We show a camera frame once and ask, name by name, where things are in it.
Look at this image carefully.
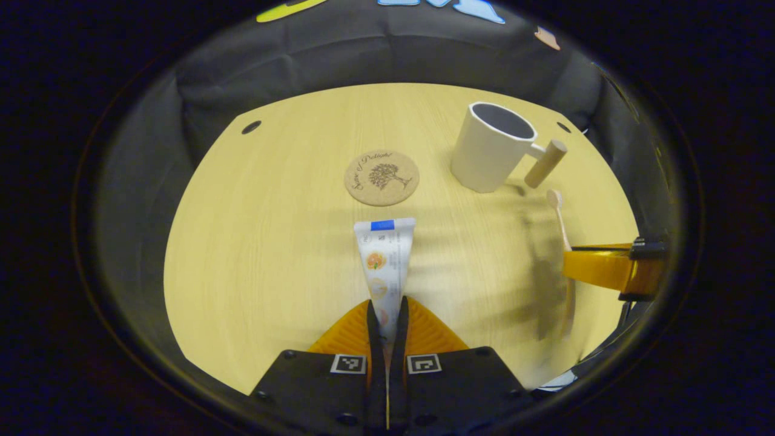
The round cork coaster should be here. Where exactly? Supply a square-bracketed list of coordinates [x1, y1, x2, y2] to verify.
[344, 150, 420, 207]

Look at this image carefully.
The white cup with wooden handle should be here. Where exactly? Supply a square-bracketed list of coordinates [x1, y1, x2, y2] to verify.
[450, 102, 569, 194]

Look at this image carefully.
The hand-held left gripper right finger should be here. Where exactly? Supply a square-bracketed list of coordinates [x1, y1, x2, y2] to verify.
[389, 297, 536, 434]

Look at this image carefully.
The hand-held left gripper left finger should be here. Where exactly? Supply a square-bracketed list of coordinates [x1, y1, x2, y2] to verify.
[250, 299, 388, 434]

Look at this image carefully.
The beige toothbrush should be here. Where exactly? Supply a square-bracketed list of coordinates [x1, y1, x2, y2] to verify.
[547, 189, 577, 340]

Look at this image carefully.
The white toothpaste tube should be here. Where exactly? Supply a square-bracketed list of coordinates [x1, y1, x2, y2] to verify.
[354, 218, 417, 346]

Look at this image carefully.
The black backdrop cloth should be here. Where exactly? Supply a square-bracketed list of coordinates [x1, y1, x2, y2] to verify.
[91, 0, 685, 364]

